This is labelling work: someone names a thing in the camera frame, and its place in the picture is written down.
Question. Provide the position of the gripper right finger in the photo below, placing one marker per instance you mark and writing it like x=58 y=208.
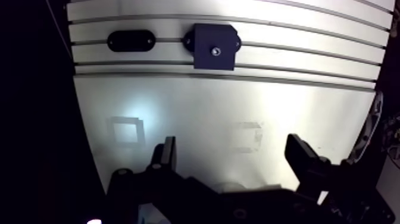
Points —
x=307 y=165

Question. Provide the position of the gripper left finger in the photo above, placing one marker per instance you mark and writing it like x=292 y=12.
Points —
x=162 y=184

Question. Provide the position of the steel bolt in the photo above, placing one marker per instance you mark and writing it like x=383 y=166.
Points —
x=215 y=51

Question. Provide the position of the black oval holder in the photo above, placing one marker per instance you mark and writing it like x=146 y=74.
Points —
x=131 y=40

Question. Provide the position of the dark blue-grey block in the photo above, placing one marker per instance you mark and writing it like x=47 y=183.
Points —
x=213 y=46

